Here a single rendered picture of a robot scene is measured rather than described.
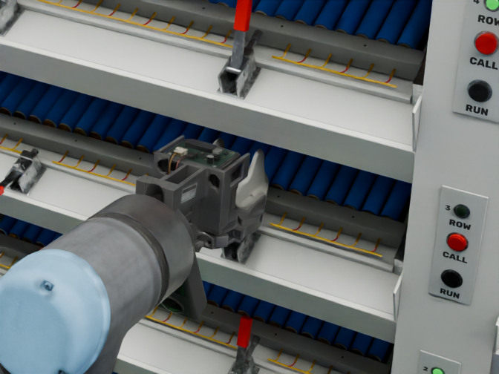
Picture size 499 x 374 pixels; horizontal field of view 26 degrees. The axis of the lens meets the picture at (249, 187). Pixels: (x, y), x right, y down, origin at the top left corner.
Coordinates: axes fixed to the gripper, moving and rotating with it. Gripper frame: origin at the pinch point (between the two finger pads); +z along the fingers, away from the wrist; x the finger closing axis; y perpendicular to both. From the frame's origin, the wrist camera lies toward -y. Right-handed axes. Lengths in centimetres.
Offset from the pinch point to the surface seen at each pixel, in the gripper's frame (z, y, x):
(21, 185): -2.9, -6.5, 25.7
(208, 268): -2.1, -9.8, 2.7
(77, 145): 2.4, -2.6, 22.0
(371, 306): -2.2, -8.2, -15.1
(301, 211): 2.8, -2.9, -4.9
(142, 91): -6.4, 9.4, 9.1
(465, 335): -3.1, -7.6, -24.7
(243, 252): -1.8, -6.9, -0.9
